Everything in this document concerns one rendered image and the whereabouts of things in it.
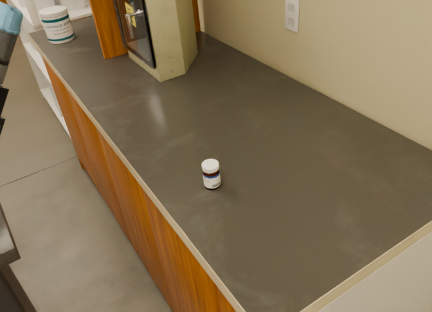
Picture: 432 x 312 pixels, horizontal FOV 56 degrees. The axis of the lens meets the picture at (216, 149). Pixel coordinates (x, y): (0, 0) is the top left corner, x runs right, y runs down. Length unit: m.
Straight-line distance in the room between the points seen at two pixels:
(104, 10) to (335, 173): 1.19
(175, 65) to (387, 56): 0.77
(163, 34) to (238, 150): 0.58
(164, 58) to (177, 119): 0.32
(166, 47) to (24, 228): 1.47
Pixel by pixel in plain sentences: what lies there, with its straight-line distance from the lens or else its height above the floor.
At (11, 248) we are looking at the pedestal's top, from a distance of 1.10.
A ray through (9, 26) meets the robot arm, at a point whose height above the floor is 1.42.
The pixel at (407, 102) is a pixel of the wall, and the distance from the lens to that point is 1.30.
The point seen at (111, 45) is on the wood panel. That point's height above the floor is 0.99.
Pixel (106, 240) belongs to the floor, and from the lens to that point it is 2.34.
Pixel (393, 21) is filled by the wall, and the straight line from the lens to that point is 1.26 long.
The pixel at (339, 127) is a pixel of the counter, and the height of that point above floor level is 0.94.
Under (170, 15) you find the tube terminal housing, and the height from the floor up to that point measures 1.18.
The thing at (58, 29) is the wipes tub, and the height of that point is 1.01.
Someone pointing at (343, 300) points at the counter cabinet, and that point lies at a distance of 0.95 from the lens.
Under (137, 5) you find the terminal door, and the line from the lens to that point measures 1.57.
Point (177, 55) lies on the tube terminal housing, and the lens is 1.62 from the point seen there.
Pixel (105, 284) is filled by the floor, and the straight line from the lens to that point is 2.16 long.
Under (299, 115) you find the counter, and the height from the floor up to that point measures 0.94.
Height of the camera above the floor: 1.65
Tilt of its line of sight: 36 degrees down
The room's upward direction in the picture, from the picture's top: 6 degrees counter-clockwise
